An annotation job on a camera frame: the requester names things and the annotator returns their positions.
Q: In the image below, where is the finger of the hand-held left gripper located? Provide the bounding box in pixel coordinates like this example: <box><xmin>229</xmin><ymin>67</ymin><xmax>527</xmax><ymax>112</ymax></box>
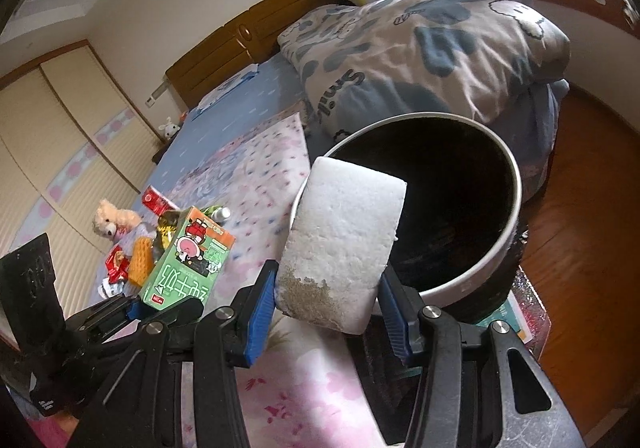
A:
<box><xmin>70</xmin><ymin>295</ymin><xmax>143</xmax><ymax>344</ymax></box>
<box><xmin>150</xmin><ymin>300</ymin><xmax>205</xmax><ymax>333</ymax></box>

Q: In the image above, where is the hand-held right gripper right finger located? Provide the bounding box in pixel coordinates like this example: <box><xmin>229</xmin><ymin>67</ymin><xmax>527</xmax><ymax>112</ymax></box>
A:
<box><xmin>377</xmin><ymin>274</ymin><xmax>586</xmax><ymax>448</ymax></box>

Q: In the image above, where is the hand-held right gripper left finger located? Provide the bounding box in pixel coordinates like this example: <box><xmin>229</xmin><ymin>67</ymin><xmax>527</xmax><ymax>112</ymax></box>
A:
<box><xmin>67</xmin><ymin>259</ymin><xmax>280</xmax><ymax>448</ymax></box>

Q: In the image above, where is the red toy car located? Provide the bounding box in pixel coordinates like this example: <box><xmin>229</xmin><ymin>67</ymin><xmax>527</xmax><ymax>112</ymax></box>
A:
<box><xmin>105</xmin><ymin>244</ymin><xmax>132</xmax><ymax>283</ymax></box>

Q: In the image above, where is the yellow ribbed sponge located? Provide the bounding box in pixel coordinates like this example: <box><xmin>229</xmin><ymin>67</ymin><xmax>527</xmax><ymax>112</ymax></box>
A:
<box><xmin>127</xmin><ymin>236</ymin><xmax>153</xmax><ymax>285</ymax></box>

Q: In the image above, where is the green milk carton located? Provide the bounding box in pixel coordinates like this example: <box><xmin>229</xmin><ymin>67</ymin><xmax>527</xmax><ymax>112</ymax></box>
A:
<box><xmin>137</xmin><ymin>207</ymin><xmax>236</xmax><ymax>313</ymax></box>

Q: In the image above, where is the gold green wrapper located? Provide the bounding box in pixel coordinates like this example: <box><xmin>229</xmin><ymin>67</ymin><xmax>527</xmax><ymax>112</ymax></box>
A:
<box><xmin>155</xmin><ymin>210</ymin><xmax>183</xmax><ymax>259</ymax></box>

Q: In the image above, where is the white foam block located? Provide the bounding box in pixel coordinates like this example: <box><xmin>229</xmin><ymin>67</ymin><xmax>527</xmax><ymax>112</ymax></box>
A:
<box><xmin>274</xmin><ymin>156</ymin><xmax>408</xmax><ymax>335</ymax></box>

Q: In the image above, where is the round bin with black liner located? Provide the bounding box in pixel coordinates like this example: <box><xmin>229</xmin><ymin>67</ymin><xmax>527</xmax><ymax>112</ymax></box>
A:
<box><xmin>289</xmin><ymin>113</ymin><xmax>526</xmax><ymax>325</ymax></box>

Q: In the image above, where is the beige teddy bear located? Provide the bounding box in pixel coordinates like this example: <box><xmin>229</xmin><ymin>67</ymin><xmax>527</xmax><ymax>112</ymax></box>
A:
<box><xmin>92</xmin><ymin>199</ymin><xmax>143</xmax><ymax>241</ymax></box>

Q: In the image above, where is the red box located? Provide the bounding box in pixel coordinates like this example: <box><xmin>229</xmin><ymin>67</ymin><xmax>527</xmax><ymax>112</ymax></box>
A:
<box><xmin>141</xmin><ymin>186</ymin><xmax>181</xmax><ymax>216</ymax></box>

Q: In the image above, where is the green book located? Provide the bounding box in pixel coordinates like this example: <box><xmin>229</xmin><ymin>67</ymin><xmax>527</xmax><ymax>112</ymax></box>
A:
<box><xmin>475</xmin><ymin>295</ymin><xmax>533</xmax><ymax>344</ymax></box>

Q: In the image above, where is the cream sliding wardrobe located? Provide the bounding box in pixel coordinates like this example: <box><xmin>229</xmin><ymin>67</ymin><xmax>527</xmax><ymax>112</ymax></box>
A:
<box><xmin>0</xmin><ymin>40</ymin><xmax>168</xmax><ymax>359</ymax></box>

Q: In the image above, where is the dark nightstand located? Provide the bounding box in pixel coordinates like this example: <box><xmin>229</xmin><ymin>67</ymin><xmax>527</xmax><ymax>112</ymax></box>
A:
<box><xmin>151</xmin><ymin>138</ymin><xmax>173</xmax><ymax>165</ymax></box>

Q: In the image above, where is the blue bed sheet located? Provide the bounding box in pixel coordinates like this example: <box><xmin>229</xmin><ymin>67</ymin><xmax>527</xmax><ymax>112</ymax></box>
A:
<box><xmin>152</xmin><ymin>50</ymin><xmax>571</xmax><ymax>209</ymax></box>

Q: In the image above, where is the folded blue grey quilt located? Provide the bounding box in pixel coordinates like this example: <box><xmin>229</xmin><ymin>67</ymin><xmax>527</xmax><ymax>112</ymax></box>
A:
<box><xmin>276</xmin><ymin>0</ymin><xmax>572</xmax><ymax>141</ymax></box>

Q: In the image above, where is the wooden headboard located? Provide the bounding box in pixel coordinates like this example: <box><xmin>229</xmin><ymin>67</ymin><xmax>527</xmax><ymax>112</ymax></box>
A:
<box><xmin>165</xmin><ymin>0</ymin><xmax>338</xmax><ymax>108</ymax></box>

